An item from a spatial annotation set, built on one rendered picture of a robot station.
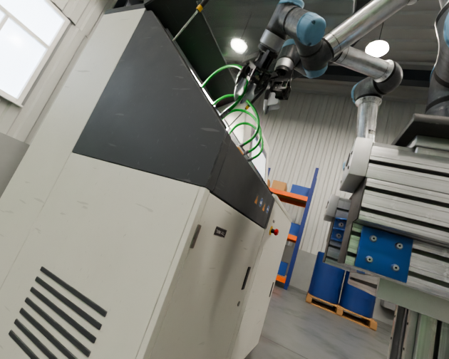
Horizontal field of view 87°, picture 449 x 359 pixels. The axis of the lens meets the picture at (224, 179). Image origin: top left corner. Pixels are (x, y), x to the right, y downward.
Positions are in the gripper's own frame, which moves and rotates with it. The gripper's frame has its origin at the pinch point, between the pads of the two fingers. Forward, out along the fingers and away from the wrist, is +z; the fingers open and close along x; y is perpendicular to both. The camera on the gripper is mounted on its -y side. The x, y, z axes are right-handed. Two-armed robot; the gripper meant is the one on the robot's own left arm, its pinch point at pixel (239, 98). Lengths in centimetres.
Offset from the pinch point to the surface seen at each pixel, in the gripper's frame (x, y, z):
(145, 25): -36.3, -30.4, -4.4
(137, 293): -30, 58, 35
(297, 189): 416, -278, 233
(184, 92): -24.2, 12.4, 1.4
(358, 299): 424, -13, 263
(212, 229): -13, 47, 24
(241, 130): 29, -35, 27
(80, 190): -47, 22, 40
